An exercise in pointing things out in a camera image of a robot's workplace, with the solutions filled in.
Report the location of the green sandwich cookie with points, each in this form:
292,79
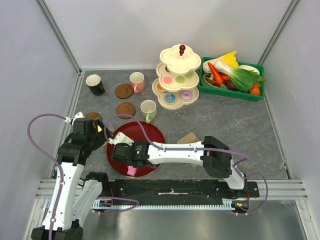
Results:
180,79
189,75

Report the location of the toy bok choy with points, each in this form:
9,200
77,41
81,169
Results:
242,79

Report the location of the brown wooden coaster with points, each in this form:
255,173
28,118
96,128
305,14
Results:
124,91
94,115
126,108

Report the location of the brown wooden coaster near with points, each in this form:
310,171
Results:
126,108

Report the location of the toy purple eggplant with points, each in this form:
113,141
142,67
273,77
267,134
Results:
231,87

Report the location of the blue white orange donut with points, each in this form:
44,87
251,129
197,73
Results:
170,98

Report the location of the brown wooden coaster far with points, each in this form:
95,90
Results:
124,91

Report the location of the pink sandwich cookie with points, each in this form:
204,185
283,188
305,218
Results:
167,80

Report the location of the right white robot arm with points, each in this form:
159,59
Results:
211,154

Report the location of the small orange toy carrot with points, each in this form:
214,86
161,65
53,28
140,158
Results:
255,90

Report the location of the green plastic vegetable crate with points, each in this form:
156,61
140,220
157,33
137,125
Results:
203,88

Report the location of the pink layered cake slice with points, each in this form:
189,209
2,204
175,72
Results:
131,171

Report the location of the pink mug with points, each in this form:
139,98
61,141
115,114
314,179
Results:
137,80

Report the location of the light green mug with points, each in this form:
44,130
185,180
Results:
149,110

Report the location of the black mug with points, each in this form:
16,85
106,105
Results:
94,82

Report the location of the wooden block with label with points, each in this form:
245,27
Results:
188,139

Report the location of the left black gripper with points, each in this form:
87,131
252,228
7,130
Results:
102,139

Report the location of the orange glazed donut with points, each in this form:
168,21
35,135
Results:
160,89

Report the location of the toy white radish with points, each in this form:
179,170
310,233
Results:
249,68

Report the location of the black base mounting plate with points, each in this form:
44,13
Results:
176,192

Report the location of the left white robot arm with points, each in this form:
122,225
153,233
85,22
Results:
67,212

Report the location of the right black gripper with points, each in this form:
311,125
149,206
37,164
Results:
133,144

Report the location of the toy yellow corn cabbage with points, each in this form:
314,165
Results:
230,59

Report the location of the purple sprinkled donut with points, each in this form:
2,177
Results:
186,95

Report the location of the dark red round tray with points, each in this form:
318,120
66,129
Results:
133,131

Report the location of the cream three-tier dessert stand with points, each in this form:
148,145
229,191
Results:
180,59

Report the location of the brown wooden coaster left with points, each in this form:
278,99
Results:
94,115

